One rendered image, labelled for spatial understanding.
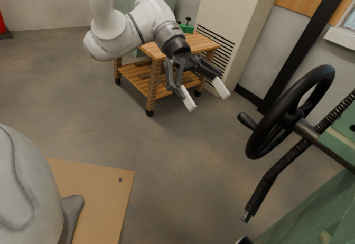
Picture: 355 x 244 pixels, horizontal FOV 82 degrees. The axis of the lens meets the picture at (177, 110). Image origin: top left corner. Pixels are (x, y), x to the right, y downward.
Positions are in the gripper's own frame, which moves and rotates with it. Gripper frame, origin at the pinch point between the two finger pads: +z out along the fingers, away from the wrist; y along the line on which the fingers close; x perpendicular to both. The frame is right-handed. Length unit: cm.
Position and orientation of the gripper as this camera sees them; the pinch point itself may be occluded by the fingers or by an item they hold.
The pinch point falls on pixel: (208, 100)
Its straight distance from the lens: 57.5
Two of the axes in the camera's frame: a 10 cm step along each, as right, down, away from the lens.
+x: -3.9, 4.9, 7.8
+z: 4.8, 8.3, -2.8
